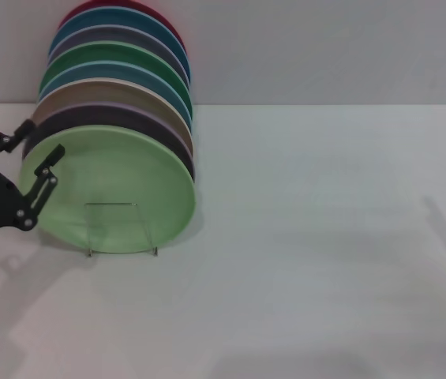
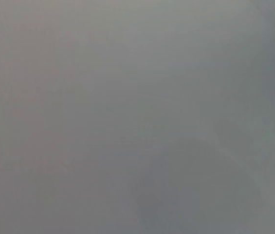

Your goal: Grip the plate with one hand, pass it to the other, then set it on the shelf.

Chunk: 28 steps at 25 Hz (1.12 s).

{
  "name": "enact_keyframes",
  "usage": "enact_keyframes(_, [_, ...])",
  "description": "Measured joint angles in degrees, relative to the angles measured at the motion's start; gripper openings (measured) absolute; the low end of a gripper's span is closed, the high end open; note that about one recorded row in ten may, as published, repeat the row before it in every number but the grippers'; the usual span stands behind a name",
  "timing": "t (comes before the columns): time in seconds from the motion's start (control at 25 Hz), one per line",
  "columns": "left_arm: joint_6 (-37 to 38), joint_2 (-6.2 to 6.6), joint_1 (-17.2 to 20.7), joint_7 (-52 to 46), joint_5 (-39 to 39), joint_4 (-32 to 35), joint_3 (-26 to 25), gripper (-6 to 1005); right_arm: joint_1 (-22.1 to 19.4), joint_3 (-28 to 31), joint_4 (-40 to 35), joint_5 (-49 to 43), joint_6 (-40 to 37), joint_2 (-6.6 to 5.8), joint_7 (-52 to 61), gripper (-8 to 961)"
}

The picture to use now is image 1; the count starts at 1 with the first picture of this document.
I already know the light green plate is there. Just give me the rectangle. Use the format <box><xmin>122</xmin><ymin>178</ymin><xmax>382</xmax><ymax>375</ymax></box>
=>
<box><xmin>19</xmin><ymin>125</ymin><xmax>197</xmax><ymax>255</ymax></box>

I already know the beige plate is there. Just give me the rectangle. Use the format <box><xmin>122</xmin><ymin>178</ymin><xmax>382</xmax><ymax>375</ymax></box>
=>
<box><xmin>30</xmin><ymin>77</ymin><xmax>196</xmax><ymax>159</ymax></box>

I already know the purple plate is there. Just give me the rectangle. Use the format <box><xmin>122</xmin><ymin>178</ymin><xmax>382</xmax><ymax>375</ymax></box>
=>
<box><xmin>22</xmin><ymin>101</ymin><xmax>196</xmax><ymax>183</ymax></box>

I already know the light blue plate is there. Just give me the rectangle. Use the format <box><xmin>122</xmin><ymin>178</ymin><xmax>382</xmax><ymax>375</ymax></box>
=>
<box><xmin>37</xmin><ymin>59</ymin><xmax>193</xmax><ymax>124</ymax></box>

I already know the dark green plate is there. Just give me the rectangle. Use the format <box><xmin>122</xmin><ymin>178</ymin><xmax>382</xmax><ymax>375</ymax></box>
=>
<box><xmin>39</xmin><ymin>39</ymin><xmax>191</xmax><ymax>104</ymax></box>

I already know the clear acrylic plate rack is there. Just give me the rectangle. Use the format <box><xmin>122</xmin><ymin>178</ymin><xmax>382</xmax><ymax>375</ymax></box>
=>
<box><xmin>84</xmin><ymin>201</ymin><xmax>159</xmax><ymax>258</ymax></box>

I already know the grey lavender plate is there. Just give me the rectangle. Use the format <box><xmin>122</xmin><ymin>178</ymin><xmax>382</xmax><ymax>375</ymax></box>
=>
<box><xmin>47</xmin><ymin>24</ymin><xmax>191</xmax><ymax>86</ymax></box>

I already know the teal blue plate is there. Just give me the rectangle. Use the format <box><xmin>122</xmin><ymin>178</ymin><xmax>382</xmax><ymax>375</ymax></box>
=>
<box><xmin>47</xmin><ymin>6</ymin><xmax>189</xmax><ymax>73</ymax></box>

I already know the red plate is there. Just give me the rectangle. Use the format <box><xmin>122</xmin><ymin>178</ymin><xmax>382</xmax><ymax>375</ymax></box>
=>
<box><xmin>58</xmin><ymin>0</ymin><xmax>187</xmax><ymax>53</ymax></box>

